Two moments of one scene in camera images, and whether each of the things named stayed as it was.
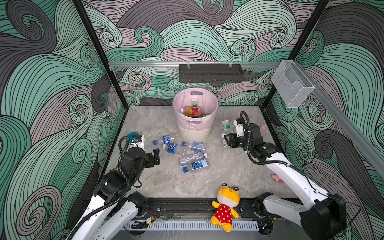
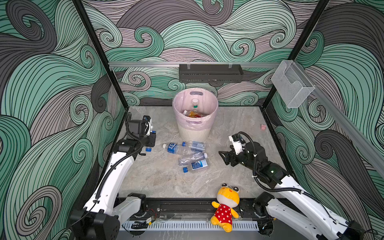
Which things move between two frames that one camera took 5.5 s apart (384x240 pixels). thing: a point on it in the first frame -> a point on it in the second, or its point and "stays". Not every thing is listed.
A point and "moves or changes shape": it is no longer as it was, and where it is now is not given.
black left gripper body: [149, 161] -> [148, 141]
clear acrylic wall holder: [292, 84] stays
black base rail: [200, 209] stays
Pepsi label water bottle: [167, 140] -> [149, 149]
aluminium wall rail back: [160, 64] stays
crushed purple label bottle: [196, 156] stays
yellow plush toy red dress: [229, 198] stays
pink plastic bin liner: [206, 99] stays
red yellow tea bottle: [191, 111] moves or changes shape
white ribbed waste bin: [194, 135] stays
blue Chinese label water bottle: [175, 149] stays
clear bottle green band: [226, 130] -> [195, 103]
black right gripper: [232, 141] -> [229, 155]
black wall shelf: [210, 73] stays
